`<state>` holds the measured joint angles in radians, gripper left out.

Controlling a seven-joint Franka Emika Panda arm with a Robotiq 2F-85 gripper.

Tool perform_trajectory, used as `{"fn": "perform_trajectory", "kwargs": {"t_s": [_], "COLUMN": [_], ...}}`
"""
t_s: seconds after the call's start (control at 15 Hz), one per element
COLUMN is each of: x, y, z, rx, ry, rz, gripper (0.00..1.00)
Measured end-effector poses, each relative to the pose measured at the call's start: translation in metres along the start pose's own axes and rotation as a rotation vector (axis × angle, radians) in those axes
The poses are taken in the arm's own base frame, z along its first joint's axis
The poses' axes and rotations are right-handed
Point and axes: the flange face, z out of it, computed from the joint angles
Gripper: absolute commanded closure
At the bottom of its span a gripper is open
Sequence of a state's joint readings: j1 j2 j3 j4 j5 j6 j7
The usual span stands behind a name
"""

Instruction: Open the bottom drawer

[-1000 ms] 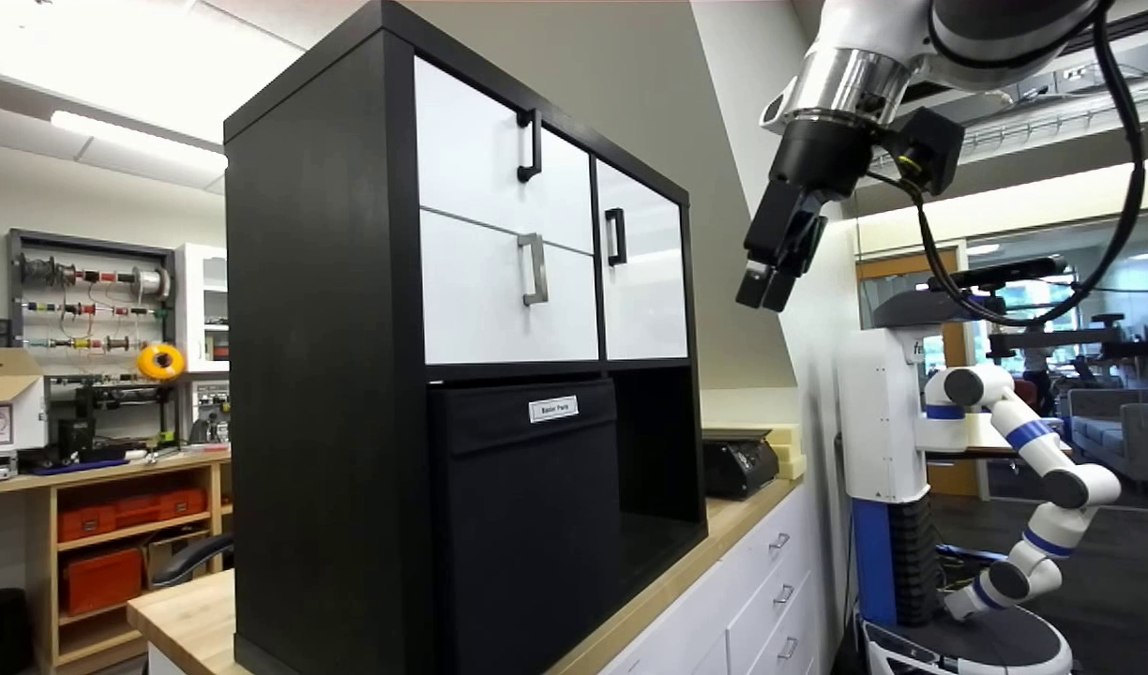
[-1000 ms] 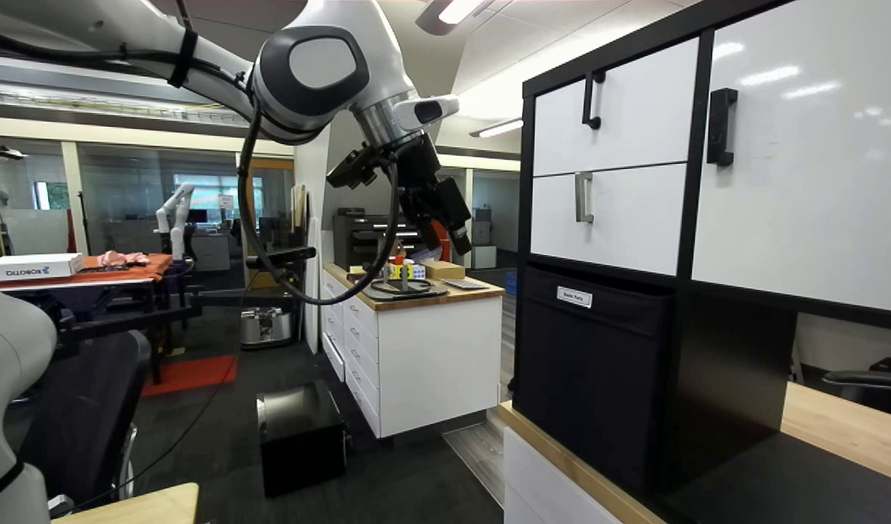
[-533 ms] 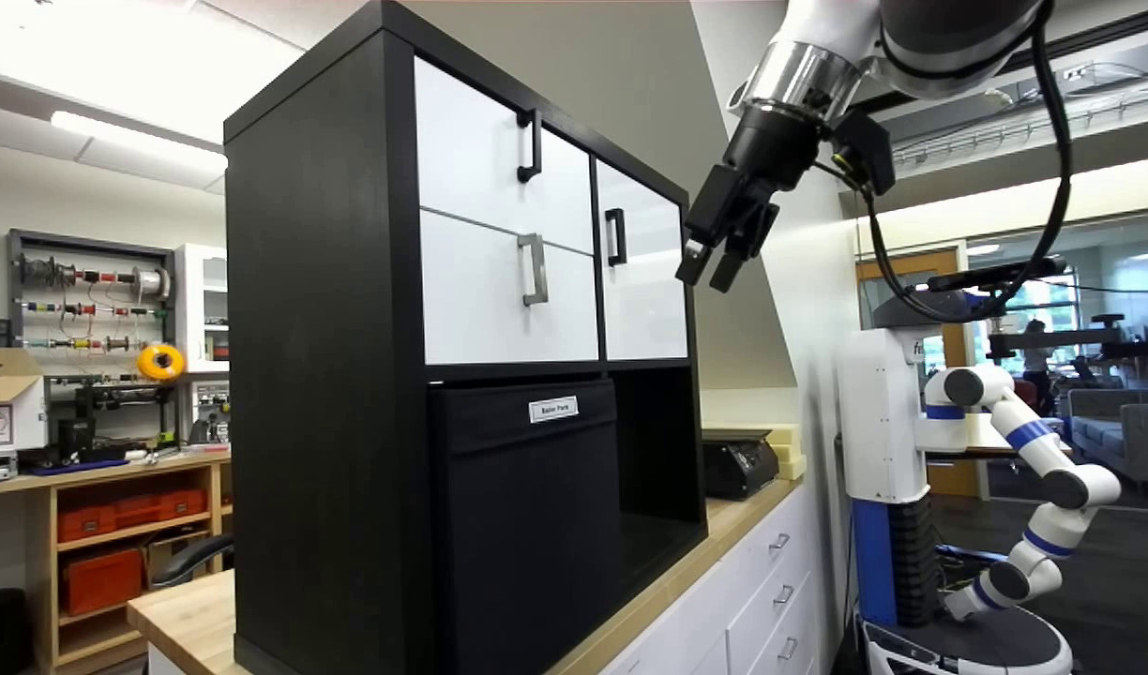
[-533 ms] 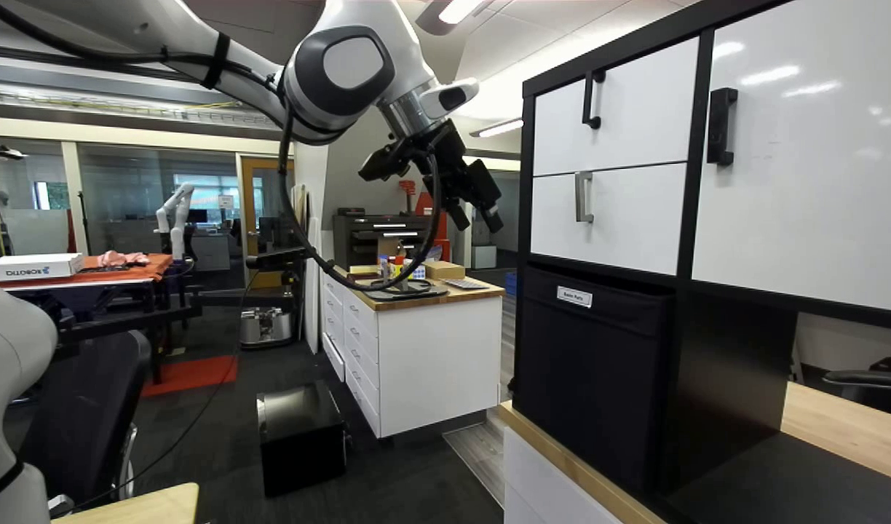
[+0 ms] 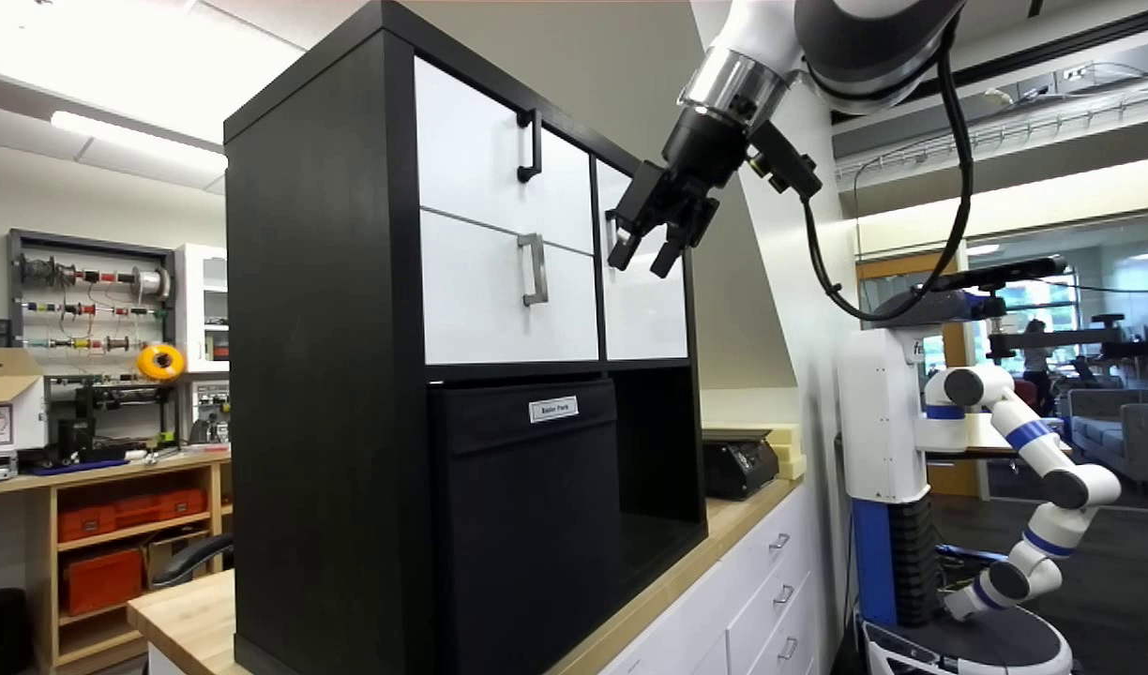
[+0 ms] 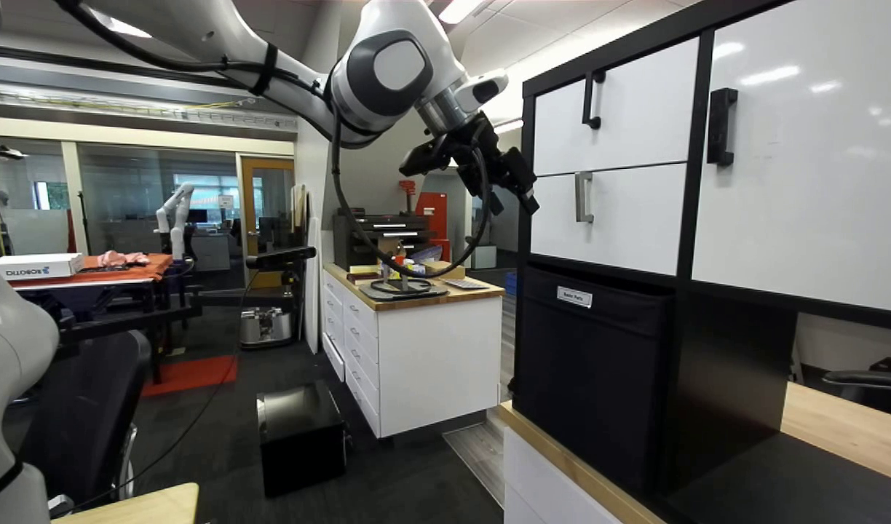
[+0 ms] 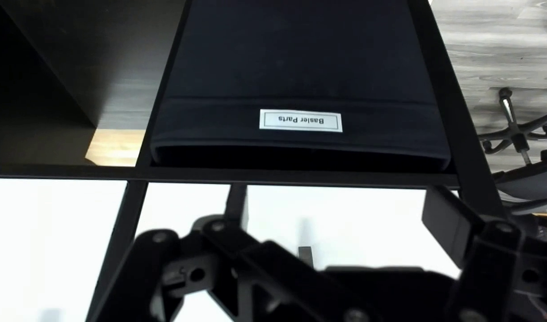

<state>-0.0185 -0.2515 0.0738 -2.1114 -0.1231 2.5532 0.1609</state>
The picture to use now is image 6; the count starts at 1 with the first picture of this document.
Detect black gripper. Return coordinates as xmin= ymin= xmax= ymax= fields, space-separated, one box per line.
xmin=460 ymin=115 xmax=545 ymax=220

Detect white drawer with silver handle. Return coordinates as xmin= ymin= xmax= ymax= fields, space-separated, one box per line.
xmin=527 ymin=161 xmax=689 ymax=279

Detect red box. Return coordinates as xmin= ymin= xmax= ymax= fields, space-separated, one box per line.
xmin=412 ymin=190 xmax=453 ymax=266

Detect black tool chest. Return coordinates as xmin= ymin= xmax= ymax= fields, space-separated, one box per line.
xmin=332 ymin=206 xmax=431 ymax=272

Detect white island cabinet wooden top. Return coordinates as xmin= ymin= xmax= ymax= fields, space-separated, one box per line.
xmin=318 ymin=262 xmax=505 ymax=442

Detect black fabric storage bin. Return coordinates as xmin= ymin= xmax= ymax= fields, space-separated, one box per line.
xmin=516 ymin=262 xmax=671 ymax=498

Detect wooden door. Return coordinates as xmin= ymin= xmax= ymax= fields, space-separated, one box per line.
xmin=236 ymin=156 xmax=299 ymax=294

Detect silver floor container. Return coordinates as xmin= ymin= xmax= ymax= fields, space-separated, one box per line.
xmin=236 ymin=303 xmax=297 ymax=352

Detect black cube shelf cabinet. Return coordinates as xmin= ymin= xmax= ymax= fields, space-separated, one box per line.
xmin=510 ymin=0 xmax=891 ymax=524

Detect white cabinet door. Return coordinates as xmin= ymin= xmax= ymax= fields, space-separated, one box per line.
xmin=689 ymin=0 xmax=891 ymax=317

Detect black floor box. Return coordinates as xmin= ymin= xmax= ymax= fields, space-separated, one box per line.
xmin=254 ymin=380 xmax=353 ymax=500

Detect red floor mat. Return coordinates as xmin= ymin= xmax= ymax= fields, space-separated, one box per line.
xmin=139 ymin=352 xmax=242 ymax=403

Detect table with red cloth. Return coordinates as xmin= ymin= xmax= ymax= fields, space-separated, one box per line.
xmin=5 ymin=252 xmax=203 ymax=386

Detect black office chair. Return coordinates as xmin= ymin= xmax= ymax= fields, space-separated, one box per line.
xmin=16 ymin=330 xmax=153 ymax=515

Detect flat white box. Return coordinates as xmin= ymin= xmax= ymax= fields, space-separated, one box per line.
xmin=0 ymin=252 xmax=85 ymax=285

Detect light wooden table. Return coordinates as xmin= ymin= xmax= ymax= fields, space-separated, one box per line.
xmin=50 ymin=482 xmax=203 ymax=524

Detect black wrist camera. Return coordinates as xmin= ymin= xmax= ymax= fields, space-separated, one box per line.
xmin=396 ymin=135 xmax=465 ymax=180

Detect coiled black cables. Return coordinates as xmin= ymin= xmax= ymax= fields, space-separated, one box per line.
xmin=354 ymin=273 xmax=450 ymax=303

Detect white drawer with black handle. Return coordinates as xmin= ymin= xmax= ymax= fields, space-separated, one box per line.
xmin=530 ymin=38 xmax=701 ymax=180

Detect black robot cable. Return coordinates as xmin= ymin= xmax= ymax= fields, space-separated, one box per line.
xmin=326 ymin=115 xmax=497 ymax=285

